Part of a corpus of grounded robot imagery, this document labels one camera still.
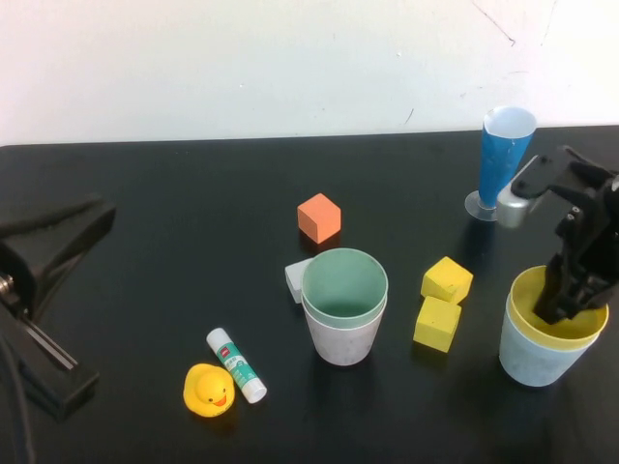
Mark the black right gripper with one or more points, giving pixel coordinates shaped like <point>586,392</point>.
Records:
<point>590,227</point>

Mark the light blue plastic cup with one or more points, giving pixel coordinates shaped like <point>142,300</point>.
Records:
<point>527,362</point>

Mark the blue paper cone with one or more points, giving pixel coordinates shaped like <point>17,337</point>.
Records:
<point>493,164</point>

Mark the clear round plastic stand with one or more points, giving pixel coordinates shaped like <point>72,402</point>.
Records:
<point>474,205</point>

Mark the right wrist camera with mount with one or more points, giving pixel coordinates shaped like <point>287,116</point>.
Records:
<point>515,208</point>

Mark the pink plastic cup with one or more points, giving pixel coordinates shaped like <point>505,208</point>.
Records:
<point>343,345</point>

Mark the white green glue stick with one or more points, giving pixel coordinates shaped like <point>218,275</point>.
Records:
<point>237,367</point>

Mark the yellow foam cube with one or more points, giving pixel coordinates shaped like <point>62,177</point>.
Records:
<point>435,324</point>
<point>445,278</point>

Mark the yellow rubber duck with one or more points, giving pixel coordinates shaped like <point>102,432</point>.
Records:
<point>208,389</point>

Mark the grey foam cube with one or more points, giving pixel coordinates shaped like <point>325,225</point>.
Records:
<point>293,280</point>

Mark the orange foam cube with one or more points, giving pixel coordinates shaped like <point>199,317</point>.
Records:
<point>319,217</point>

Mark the green plastic cup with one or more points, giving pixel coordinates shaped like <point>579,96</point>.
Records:
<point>338,280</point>

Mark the yellow plastic cup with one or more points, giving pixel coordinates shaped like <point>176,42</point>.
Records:
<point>527,299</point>

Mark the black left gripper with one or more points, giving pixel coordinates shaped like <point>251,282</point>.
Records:
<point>53,367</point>

